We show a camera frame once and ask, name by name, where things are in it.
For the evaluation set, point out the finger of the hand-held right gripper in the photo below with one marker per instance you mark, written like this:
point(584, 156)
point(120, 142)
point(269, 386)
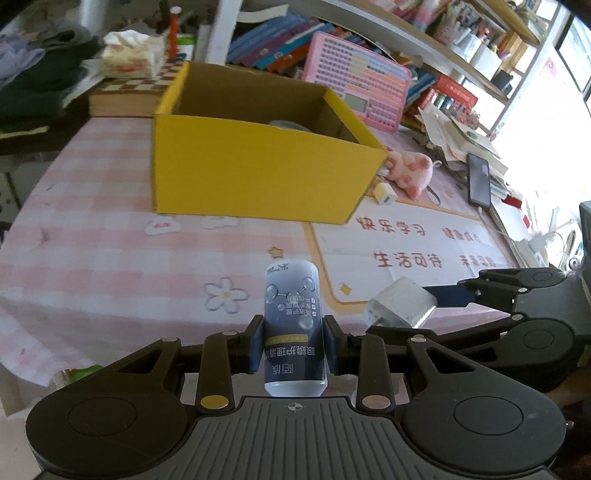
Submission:
point(448, 295)
point(461, 330)

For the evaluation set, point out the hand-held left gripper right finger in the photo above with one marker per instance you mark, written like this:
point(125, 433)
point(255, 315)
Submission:
point(333, 344)

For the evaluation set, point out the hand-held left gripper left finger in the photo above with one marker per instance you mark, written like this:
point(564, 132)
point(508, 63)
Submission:
point(256, 341)

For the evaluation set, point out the white power adapter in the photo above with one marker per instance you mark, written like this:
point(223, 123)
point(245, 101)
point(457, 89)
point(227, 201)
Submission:
point(401, 302)

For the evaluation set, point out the grey lens cleaner spray bottle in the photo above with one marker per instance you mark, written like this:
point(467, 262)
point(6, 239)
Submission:
point(293, 304)

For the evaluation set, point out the pink plush pig toy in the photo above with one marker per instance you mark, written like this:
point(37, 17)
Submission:
point(413, 168)

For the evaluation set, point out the yellow cardboard box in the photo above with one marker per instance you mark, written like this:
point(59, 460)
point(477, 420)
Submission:
point(254, 170)

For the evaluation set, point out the clear tape roll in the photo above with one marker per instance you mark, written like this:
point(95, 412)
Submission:
point(288, 123)

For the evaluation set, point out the person's right forearm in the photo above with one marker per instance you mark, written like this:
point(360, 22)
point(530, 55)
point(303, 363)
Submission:
point(570, 394)

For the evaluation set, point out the white power strip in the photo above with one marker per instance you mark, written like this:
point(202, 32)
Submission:
point(528, 251)

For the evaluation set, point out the white plug on power strip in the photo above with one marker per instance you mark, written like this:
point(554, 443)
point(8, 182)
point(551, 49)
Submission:
point(540, 239)

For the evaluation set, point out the black smartphone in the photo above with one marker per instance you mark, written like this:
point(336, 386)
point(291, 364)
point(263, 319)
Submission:
point(480, 182)

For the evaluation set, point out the small white USB charger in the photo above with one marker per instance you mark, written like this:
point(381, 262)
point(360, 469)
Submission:
point(384, 194)

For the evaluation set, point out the messy stack of papers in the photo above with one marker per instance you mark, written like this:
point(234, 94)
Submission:
point(457, 138)

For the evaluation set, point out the pink printed tablecloth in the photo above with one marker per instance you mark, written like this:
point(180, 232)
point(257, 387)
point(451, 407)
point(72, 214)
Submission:
point(115, 240)

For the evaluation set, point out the red boxed book set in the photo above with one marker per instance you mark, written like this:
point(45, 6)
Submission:
point(450, 94)

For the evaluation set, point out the row of slim blue books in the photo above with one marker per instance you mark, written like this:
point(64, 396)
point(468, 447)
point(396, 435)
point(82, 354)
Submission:
point(420, 87)

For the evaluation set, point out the pink learning tablet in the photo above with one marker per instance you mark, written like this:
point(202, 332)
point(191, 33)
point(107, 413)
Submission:
point(351, 69)

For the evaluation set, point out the white green pen box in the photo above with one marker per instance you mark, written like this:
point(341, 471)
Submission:
point(187, 48)

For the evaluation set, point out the tissue pack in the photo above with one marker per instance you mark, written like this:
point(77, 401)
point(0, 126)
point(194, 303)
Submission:
point(134, 57)

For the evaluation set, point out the red pen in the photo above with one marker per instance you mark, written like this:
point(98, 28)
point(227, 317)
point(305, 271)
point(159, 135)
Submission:
point(173, 32)

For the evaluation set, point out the white bookshelf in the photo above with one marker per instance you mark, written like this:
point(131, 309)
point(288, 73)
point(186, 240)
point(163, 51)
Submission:
point(226, 18)

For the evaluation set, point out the pile of dark clothes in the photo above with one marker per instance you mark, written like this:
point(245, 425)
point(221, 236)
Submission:
point(41, 97)

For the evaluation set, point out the purple cloth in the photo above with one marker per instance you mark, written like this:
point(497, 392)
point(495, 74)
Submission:
point(21, 55)

